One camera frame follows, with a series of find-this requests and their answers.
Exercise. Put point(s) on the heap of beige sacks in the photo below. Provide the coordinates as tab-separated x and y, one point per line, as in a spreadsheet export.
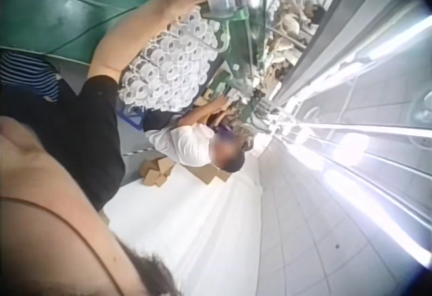
290	23

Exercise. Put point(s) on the heap of cardboard boxes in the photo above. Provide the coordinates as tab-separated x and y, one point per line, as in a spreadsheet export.
157	173

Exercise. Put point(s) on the green textile machine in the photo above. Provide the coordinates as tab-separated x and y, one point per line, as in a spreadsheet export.
243	56

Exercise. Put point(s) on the heap of white plastic bobbins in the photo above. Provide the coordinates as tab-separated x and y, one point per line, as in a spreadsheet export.
172	63

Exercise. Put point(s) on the blue bobbin cart frame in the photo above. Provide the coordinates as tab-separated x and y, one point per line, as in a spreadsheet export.
135	122

